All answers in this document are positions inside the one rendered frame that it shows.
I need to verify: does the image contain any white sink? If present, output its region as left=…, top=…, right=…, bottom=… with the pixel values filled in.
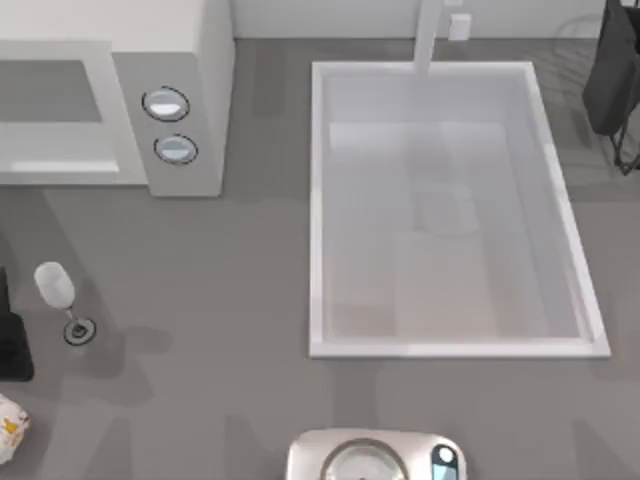
left=307, top=60, right=613, bottom=361

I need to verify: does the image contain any round microwave knob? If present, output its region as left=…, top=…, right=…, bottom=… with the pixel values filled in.
left=141, top=85, right=191, bottom=122
left=153, top=133, right=200, bottom=165

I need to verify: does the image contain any silver kitchen scale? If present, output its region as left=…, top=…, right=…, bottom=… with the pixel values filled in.
left=286, top=427, right=469, bottom=480

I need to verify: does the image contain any pale microwave oven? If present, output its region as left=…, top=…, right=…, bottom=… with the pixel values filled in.
left=0, top=0, right=236, bottom=199

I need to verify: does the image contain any tall white tap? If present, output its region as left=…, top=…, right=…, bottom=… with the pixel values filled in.
left=412, top=0, right=445, bottom=76

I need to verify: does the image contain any clear wine glass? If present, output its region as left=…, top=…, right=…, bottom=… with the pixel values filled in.
left=32, top=261, right=98, bottom=346

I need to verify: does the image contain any black folding stand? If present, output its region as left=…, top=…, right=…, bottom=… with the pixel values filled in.
left=581, top=0, right=640, bottom=176

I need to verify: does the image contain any white patterned bag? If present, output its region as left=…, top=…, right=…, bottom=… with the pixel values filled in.
left=0, top=393, right=32, bottom=465

